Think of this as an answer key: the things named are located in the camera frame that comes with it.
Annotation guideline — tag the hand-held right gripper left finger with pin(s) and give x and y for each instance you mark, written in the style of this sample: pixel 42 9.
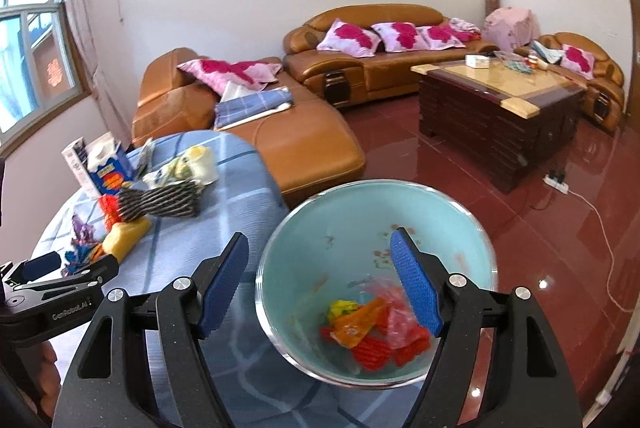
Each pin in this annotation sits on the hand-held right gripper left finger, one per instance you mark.
pixel 225 278

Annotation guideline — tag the red orange plastic wrappers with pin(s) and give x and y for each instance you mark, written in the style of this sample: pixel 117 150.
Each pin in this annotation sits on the red orange plastic wrappers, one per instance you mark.
pixel 380 350

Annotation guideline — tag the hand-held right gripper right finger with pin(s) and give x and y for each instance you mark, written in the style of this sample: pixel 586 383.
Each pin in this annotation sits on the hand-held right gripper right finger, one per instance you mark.
pixel 417 288

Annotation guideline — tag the light blue cartoon bin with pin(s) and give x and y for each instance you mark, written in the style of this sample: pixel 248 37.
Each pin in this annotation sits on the light blue cartoon bin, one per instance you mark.
pixel 325 268

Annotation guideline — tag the brown leather chaise sofa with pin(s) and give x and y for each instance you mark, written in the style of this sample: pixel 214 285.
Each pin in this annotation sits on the brown leather chaise sofa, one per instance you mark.
pixel 310 148

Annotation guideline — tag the translucent red plastic bag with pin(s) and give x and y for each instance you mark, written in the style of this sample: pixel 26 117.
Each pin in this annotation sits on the translucent red plastic bag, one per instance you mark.
pixel 395 313

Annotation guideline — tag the black white striped packet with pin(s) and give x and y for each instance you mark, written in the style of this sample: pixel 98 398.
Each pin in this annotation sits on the black white striped packet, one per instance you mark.
pixel 160 203

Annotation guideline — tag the light blue cloth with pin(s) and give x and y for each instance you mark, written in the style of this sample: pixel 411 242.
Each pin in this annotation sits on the light blue cloth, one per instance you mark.
pixel 547 53

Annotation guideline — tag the mustard yellow packet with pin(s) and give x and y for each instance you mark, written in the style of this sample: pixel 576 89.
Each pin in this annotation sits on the mustard yellow packet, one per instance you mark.
pixel 125 235

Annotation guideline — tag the brown leather armchair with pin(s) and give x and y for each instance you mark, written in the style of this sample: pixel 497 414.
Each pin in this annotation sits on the brown leather armchair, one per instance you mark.
pixel 607 83

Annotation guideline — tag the brown leather three-seat sofa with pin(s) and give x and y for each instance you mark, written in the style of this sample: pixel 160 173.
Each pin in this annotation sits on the brown leather three-seat sofa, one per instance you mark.
pixel 385 78

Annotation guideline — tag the purple blue wrapper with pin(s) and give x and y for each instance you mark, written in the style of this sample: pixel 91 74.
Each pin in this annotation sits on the purple blue wrapper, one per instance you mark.
pixel 82 233

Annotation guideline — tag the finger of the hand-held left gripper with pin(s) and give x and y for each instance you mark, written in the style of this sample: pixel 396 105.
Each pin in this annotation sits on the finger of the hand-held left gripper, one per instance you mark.
pixel 80 280
pixel 42 265

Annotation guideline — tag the orange snack packet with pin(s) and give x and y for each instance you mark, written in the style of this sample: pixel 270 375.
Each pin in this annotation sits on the orange snack packet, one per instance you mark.
pixel 357 328

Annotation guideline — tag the pink curtain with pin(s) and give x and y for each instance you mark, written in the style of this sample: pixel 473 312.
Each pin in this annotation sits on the pink curtain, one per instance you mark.
pixel 80 33

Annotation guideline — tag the pink floral blanket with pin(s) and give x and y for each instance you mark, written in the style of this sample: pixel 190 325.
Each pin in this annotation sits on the pink floral blanket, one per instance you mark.
pixel 462 27

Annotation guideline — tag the yellow green plastic bag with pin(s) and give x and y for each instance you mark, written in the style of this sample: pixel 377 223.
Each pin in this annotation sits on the yellow green plastic bag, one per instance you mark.
pixel 190 165

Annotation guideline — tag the white tissue box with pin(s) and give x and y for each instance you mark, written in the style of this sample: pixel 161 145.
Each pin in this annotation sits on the white tissue box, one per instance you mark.
pixel 476 61

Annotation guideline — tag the small red jar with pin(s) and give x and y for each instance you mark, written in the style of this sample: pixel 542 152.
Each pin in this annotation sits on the small red jar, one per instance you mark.
pixel 534 60

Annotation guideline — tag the white milk carton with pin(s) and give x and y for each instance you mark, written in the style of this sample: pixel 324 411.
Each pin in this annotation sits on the white milk carton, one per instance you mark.
pixel 77 163

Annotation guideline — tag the red mesh bag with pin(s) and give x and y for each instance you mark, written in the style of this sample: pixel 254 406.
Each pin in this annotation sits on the red mesh bag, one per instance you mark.
pixel 107 210

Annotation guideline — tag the pile of coloured candies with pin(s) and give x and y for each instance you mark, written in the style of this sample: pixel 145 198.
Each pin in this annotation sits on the pile of coloured candies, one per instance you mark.
pixel 520 68

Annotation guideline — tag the pink floral pillow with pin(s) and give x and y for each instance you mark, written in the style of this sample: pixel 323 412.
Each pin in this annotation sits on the pink floral pillow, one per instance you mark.
pixel 225 73
pixel 350 37
pixel 400 35
pixel 577 60
pixel 440 36

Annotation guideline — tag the folded blue checked cloth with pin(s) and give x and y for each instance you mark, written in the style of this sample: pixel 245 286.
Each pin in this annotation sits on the folded blue checked cloth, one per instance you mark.
pixel 250 105

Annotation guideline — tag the window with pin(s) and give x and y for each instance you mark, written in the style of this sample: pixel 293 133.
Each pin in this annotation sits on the window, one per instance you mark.
pixel 30 58

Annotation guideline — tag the white power strip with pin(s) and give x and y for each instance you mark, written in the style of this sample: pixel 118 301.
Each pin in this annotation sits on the white power strip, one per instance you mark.
pixel 556 183

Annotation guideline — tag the dark foil snack packet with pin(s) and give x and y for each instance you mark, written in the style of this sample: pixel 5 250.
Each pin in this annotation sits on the dark foil snack packet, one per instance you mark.
pixel 145 155

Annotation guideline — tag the blue juice carton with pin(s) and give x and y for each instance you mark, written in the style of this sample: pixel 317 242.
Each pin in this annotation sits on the blue juice carton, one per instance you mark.
pixel 112 173

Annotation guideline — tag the blue checked tablecloth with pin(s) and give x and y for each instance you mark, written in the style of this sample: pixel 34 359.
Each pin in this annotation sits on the blue checked tablecloth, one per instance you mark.
pixel 235 208

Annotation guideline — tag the pink cloth cover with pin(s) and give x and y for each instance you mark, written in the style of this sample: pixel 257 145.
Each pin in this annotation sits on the pink cloth cover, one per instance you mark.
pixel 510 28

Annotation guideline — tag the dark wooden coffee table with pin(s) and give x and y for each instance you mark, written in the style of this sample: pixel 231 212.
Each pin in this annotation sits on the dark wooden coffee table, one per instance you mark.
pixel 490 128

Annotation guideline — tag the white folded cloth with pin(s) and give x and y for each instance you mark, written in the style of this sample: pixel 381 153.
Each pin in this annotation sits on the white folded cloth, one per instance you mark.
pixel 232 92

